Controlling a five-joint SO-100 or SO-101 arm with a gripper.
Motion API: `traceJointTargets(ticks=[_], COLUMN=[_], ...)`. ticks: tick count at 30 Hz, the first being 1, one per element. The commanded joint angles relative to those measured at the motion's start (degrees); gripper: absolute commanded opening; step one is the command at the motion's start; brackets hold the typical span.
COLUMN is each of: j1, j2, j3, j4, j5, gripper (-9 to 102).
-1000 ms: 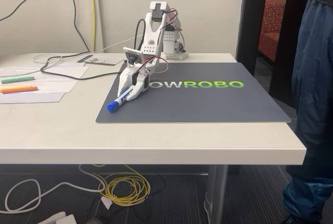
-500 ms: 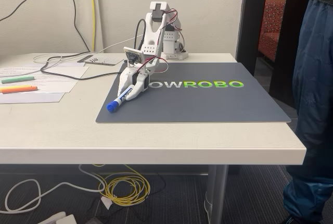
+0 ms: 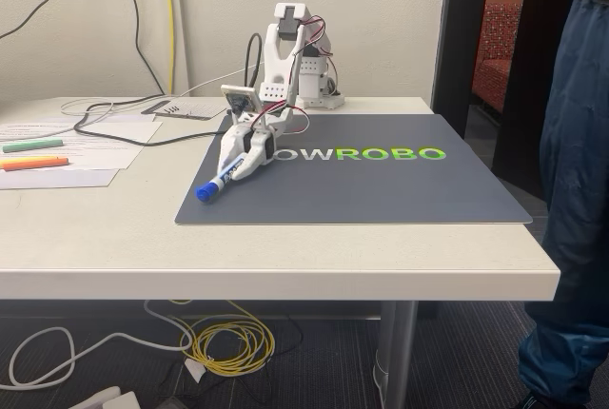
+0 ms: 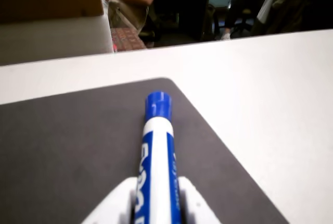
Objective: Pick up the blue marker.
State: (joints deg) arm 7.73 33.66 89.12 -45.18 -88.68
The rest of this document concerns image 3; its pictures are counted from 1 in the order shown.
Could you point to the blue Expo dry-erase marker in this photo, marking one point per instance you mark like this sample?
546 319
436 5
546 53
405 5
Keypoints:
209 191

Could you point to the orange marker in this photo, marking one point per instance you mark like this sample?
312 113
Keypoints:
35 164

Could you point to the green marker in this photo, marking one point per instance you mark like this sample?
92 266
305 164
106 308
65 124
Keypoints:
33 145

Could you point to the yellow marker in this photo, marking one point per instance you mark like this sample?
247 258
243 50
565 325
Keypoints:
28 159

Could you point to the lined sheet with grey ruler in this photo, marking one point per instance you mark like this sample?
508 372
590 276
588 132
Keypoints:
190 108

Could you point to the printed white paper sheet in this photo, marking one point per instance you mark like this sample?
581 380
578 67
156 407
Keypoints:
109 145

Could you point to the grey WOWROBO mat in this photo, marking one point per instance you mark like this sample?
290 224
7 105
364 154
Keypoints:
380 190

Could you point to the plain white paper sheet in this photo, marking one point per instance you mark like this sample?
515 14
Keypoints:
57 180

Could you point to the red patterned chair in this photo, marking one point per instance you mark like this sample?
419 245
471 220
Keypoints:
495 62

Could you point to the grey metal table leg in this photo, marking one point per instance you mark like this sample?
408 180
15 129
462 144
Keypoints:
397 352

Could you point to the dark wooden door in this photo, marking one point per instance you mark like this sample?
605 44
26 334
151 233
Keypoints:
533 95

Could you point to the white power adapter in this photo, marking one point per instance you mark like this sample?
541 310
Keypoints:
111 397

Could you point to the person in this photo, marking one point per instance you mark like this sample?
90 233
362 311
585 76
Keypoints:
575 190

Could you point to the white gripper camera box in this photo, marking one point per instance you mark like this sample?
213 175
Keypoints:
240 99

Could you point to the dark door frame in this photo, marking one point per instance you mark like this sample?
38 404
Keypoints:
459 38

